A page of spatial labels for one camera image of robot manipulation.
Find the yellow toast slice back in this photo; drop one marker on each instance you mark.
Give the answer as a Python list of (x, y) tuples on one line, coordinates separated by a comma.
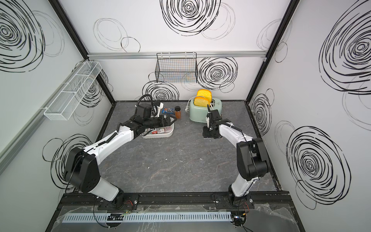
[(205, 93)]

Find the blue candy packet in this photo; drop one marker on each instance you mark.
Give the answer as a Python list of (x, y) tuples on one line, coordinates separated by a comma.
[(168, 111)]

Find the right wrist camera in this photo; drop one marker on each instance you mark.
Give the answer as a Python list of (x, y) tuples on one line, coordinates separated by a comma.
[(210, 111)]

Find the mint green toaster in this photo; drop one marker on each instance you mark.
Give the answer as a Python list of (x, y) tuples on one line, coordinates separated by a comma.
[(199, 113)]

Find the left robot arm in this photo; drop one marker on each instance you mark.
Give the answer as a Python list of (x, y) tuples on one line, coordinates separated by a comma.
[(82, 165)]

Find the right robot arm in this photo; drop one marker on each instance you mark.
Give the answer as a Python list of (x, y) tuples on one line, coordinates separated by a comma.
[(252, 158)]

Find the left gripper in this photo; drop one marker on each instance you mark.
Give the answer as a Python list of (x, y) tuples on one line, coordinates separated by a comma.
[(162, 123)]

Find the white storage box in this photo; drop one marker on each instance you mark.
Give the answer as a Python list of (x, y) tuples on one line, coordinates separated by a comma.
[(161, 127)]

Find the paper clip box in bin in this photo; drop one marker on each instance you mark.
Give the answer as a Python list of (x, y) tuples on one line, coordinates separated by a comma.
[(158, 131)]

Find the orange spice bottle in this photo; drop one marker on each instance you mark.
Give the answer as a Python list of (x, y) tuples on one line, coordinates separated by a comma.
[(177, 111)]

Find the black wire basket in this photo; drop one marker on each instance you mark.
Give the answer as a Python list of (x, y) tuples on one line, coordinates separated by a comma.
[(176, 67)]

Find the yellow toast slice front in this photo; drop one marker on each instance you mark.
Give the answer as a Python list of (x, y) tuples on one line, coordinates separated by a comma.
[(201, 101)]

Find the yellow toast slice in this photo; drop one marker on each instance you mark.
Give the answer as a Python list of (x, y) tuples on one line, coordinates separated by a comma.
[(201, 101), (205, 93)]

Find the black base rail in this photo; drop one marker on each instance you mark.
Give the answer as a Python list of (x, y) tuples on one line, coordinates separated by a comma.
[(210, 200)]

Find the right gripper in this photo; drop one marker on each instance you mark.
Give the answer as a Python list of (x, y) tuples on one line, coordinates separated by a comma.
[(205, 133)]

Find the white slotted cable duct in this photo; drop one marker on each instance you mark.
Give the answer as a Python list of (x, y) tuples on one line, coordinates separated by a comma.
[(147, 217)]

